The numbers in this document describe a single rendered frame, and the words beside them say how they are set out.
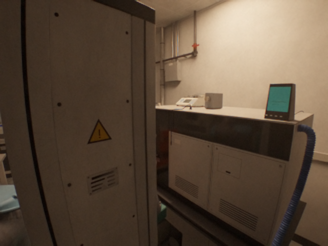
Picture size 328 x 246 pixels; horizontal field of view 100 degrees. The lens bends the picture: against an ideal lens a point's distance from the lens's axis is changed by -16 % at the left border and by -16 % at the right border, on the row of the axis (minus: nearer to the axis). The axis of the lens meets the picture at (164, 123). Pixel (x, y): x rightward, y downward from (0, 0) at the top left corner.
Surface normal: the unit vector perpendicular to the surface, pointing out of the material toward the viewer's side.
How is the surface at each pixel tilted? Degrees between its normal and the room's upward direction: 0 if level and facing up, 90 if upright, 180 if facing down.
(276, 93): 80
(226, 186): 90
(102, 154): 90
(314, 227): 90
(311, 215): 90
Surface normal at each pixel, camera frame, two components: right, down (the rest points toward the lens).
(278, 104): -0.81, -0.07
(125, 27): 0.73, 0.11
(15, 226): 0.99, -0.14
